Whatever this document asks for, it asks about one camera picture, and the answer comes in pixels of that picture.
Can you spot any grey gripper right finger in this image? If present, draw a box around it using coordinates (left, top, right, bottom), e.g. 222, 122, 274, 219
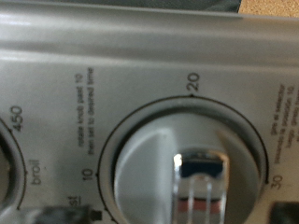
269, 202, 299, 224

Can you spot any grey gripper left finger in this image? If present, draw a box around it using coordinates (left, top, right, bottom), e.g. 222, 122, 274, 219
18, 204, 104, 224

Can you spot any silver oven knob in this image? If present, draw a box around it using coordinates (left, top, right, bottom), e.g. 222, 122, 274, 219
0, 136, 15, 206
113, 111, 261, 224

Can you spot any silver toaster oven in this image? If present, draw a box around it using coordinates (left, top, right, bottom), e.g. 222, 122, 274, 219
0, 0, 299, 224

